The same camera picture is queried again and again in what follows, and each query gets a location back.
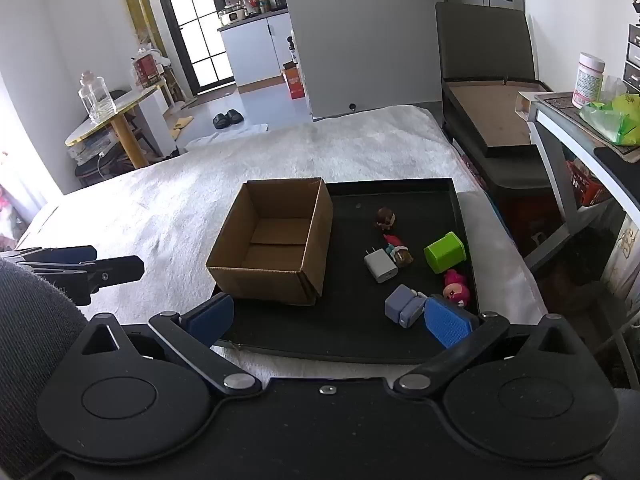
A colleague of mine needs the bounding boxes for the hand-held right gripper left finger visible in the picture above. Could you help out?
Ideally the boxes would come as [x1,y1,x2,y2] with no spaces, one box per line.
[75,292,263,396]

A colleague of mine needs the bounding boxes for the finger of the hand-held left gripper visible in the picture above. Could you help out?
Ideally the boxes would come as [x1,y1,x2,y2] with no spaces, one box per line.
[0,245,97,267]
[20,255,146,307]

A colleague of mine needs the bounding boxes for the green plastic box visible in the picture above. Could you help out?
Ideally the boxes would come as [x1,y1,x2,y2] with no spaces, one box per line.
[423,231,467,274]

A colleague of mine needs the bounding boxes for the grey drawer organizer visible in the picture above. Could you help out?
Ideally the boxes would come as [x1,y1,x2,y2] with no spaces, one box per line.
[622,22,640,95]

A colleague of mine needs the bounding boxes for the white kitchen cabinet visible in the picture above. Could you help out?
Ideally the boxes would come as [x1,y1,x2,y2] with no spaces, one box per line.
[217,9,296,92]

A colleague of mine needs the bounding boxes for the pink figurine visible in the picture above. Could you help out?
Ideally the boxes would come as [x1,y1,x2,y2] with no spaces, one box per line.
[441,269,472,309]

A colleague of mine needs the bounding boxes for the black framed glass door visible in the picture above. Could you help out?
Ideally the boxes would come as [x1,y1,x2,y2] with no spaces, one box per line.
[150,0,236,96]

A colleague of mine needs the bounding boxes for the black storage case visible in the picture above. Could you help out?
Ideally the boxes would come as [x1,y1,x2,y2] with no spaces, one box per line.
[434,1,566,201]

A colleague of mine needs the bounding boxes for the brown cardboard box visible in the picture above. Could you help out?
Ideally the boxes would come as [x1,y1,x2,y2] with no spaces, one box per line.
[206,176,334,307]

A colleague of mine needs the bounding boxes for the green plastic bag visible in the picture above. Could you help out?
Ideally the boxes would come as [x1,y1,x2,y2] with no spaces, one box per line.
[579,94,640,147]

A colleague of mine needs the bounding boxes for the red and blue figurine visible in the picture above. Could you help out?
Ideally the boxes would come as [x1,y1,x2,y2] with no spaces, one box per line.
[382,233,415,267]

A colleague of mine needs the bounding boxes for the white charger plug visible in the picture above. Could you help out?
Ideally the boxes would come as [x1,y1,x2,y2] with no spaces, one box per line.
[363,246,398,284]

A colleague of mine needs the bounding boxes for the white jar pink lid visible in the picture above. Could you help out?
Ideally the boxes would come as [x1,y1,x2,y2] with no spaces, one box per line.
[572,52,606,109]

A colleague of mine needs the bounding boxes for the yellow slippers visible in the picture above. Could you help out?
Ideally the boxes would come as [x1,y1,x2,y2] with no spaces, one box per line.
[167,116,194,140]

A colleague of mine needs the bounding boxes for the red snack box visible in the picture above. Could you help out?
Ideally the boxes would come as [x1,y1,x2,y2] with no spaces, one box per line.
[567,159,613,207]

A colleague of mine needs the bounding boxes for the black tray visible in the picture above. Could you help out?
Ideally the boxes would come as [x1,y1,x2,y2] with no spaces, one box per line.
[212,177,482,365]

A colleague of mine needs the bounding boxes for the dark desk mat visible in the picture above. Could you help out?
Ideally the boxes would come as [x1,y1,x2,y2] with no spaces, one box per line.
[535,92,640,161]

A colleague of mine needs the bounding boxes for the clear glass bottle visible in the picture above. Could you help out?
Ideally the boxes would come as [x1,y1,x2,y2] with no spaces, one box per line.
[78,71,117,123]

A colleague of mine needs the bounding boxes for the round yellow-top table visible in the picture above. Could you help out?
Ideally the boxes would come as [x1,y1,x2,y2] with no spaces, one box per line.
[65,85,161,171]

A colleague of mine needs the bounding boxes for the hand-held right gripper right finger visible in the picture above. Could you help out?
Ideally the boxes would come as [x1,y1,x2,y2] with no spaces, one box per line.
[392,294,576,396]

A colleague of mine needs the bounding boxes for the person's left forearm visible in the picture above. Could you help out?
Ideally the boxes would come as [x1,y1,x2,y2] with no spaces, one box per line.
[0,259,88,480]

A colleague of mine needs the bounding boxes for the floral cloth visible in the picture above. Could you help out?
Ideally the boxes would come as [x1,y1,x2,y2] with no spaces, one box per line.
[0,185,26,241]

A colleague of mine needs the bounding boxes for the orange carton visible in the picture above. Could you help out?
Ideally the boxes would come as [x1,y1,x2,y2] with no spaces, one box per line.
[281,62,306,100]

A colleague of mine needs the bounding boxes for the white desk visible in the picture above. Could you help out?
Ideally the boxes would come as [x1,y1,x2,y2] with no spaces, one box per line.
[517,91,640,391]

